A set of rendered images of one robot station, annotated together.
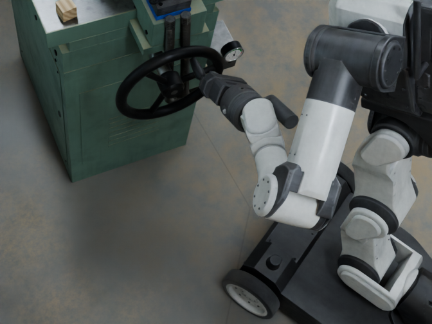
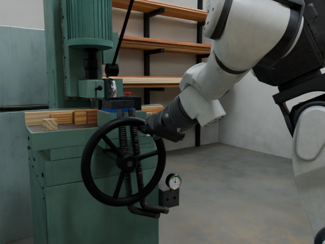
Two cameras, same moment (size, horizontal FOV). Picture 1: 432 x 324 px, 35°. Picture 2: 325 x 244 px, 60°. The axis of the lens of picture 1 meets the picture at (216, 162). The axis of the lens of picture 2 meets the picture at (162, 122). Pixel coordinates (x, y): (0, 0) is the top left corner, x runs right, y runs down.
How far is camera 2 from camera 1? 1.23 m
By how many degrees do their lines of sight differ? 56
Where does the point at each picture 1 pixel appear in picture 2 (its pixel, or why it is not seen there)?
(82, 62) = (61, 176)
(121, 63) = not seen: hidden behind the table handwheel
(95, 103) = (74, 236)
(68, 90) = (50, 212)
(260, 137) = (198, 67)
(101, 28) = (75, 139)
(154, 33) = not seen: hidden behind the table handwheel
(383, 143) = (309, 118)
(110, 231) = not seen: outside the picture
